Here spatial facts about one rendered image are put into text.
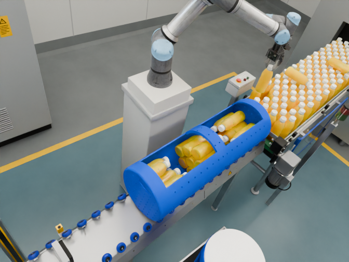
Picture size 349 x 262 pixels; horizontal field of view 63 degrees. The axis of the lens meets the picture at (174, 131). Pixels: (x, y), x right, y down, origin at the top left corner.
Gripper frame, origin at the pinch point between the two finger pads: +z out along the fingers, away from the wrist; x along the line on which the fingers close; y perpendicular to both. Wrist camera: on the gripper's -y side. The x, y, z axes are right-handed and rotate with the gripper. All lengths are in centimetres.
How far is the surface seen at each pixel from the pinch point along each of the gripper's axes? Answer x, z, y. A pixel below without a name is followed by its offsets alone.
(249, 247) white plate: 62, 28, 87
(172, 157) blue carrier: 2, 30, 81
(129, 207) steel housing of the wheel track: 8, 39, 115
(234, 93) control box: -12.7, 28.1, 7.4
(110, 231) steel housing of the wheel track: 13, 39, 129
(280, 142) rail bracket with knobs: 34.0, 30.9, 15.2
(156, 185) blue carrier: 18, 9, 110
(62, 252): 14, 23, 151
